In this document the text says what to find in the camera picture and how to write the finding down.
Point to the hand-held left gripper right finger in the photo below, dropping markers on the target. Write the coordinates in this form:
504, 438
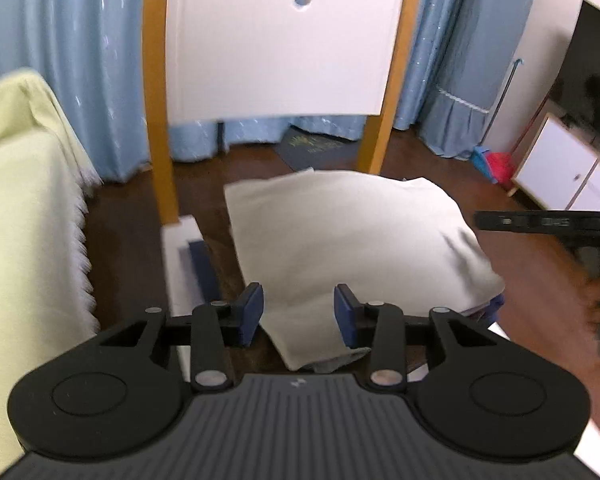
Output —
343, 320

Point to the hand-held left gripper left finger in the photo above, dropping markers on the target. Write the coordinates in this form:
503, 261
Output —
253, 310

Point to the beige garment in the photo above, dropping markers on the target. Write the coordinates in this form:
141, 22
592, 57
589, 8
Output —
355, 240

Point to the white cabinet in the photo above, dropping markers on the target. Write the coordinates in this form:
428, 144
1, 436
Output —
555, 165

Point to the red blue dustpan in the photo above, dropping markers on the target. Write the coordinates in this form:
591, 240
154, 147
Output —
480, 159

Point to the white box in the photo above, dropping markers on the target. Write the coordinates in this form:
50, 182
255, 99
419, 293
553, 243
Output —
177, 260

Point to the dark blue cloth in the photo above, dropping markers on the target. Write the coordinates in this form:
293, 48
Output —
492, 307

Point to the thin mop pole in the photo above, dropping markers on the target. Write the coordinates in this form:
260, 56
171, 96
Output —
504, 100

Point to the black television screen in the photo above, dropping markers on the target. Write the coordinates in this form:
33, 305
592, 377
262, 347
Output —
590, 70

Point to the dark doormat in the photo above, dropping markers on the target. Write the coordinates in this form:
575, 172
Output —
315, 147

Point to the light blue curtain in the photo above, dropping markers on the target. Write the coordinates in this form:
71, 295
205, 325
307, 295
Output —
460, 45
65, 35

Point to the pale yellow sofa cover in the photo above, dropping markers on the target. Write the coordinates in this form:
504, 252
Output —
25, 220

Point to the white panel with round holes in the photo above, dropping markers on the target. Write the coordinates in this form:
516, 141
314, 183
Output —
280, 45

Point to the yellow wooden post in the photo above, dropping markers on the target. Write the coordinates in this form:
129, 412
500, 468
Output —
387, 85
157, 110

